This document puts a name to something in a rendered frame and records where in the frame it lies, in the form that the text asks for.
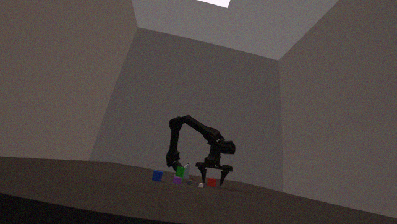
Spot blue block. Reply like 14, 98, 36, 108
152, 170, 163, 182

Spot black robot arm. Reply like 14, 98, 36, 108
166, 115, 236, 172

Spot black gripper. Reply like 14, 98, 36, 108
196, 153, 233, 186

